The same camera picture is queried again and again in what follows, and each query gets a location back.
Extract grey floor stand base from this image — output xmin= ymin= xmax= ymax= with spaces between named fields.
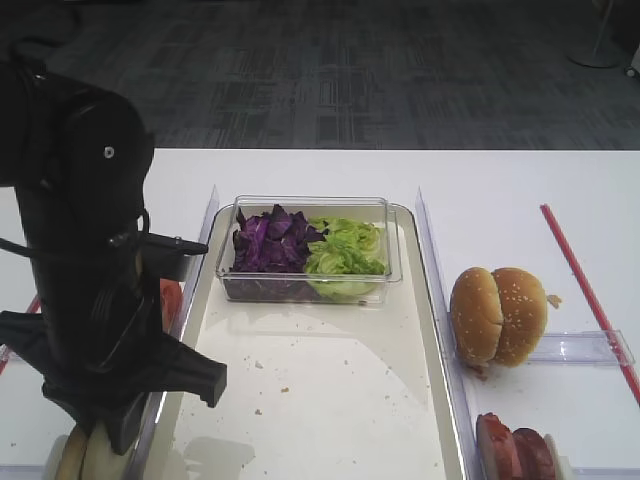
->
xmin=567 ymin=0 xmax=622 ymax=69

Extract long clear rail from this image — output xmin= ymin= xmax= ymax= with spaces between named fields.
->
xmin=169 ymin=185 xmax=219 ymax=342
xmin=415 ymin=188 xmax=485 ymax=479

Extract golden bun top half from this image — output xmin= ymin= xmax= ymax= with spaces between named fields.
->
xmin=54 ymin=425 xmax=88 ymax=480

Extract pale bun bottom half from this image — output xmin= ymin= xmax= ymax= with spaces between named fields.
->
xmin=81 ymin=422 xmax=134 ymax=480

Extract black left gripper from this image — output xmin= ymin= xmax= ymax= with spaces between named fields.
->
xmin=16 ymin=261 xmax=228 ymax=455

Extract green lettuce leaves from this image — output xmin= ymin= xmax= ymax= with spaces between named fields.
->
xmin=305 ymin=216 xmax=387 ymax=302

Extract left red guide strip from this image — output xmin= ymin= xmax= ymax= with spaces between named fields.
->
xmin=1 ymin=295 xmax=41 ymax=372

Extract right red guide strip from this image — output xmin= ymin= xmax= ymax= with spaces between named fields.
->
xmin=540 ymin=204 xmax=639 ymax=402

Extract left sesame bun half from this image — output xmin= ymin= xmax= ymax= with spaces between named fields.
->
xmin=450 ymin=267 xmax=504 ymax=367

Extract clear patty holder rail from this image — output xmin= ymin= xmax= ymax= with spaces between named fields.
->
xmin=562 ymin=468 xmax=640 ymax=480

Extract right sesame bun half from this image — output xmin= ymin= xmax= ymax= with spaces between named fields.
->
xmin=492 ymin=267 xmax=548 ymax=367

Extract bread crumb on table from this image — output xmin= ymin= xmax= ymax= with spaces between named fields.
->
xmin=546 ymin=295 xmax=563 ymax=309

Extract clear sesame bun holder rail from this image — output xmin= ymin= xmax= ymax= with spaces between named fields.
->
xmin=526 ymin=330 xmax=635 ymax=367

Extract purple cabbage leaves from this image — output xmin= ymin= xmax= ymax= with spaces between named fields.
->
xmin=223 ymin=204 xmax=324 ymax=302

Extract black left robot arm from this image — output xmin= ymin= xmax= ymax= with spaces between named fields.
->
xmin=1 ymin=54 xmax=178 ymax=454

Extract red guide strip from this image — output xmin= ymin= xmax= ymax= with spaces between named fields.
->
xmin=540 ymin=204 xmax=639 ymax=402
xmin=1 ymin=295 xmax=41 ymax=372

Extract sesame bun half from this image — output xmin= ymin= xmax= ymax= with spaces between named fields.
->
xmin=492 ymin=267 xmax=548 ymax=367
xmin=450 ymin=267 xmax=504 ymax=367

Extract right long clear rail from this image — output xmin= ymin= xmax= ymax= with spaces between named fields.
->
xmin=415 ymin=188 xmax=485 ymax=479

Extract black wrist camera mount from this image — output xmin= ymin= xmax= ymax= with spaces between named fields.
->
xmin=107 ymin=232 xmax=209 ymax=281

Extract dark brown meat patty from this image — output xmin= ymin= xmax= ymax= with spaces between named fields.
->
xmin=512 ymin=428 xmax=556 ymax=480

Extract clear plastic salad container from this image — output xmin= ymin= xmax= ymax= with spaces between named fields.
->
xmin=215 ymin=195 xmax=403 ymax=305

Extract left long clear rail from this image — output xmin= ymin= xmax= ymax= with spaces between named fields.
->
xmin=169 ymin=185 xmax=219 ymax=342

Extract metal baking tray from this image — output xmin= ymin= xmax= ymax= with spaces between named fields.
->
xmin=143 ymin=205 xmax=466 ymax=479

